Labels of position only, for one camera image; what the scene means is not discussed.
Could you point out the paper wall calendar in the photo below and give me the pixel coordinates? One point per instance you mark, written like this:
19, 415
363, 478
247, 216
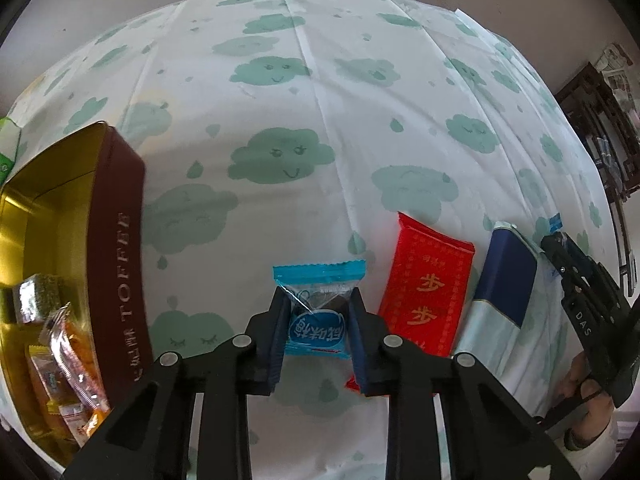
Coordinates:
617, 67

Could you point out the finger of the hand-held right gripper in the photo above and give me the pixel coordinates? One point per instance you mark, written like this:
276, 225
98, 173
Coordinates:
602, 285
580, 310

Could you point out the brown tin box gold inside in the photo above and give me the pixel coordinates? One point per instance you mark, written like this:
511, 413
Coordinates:
120, 260

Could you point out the dark wooden cabinet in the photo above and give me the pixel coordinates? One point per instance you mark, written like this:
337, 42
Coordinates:
605, 130

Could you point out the small red snack packet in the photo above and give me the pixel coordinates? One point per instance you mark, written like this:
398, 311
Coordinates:
351, 384

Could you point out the cloud print tablecloth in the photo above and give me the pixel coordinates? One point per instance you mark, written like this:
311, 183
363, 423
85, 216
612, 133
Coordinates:
310, 110

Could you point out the clear orange snack packet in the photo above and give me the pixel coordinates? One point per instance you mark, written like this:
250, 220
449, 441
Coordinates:
75, 360

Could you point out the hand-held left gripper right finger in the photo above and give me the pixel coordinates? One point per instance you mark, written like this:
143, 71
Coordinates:
361, 350

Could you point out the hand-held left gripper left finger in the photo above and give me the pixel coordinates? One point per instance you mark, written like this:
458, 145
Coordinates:
279, 340

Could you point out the person's right hand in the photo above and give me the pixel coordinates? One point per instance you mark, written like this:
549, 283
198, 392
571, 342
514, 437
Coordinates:
580, 380

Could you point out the small blue candy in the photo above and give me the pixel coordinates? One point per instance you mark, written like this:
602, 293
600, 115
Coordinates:
555, 223

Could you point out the blue snack packet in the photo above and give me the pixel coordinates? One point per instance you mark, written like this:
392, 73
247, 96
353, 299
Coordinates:
317, 330

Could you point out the pale snack packet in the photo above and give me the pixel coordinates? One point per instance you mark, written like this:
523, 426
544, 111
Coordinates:
77, 422

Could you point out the red snack packet gold print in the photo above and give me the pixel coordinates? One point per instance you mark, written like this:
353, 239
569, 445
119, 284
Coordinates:
425, 290

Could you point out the green cardboard box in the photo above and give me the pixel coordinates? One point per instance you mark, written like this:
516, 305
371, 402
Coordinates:
7, 150

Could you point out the navy and silver snack packet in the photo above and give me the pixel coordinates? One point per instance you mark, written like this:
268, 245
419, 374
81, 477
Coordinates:
505, 280

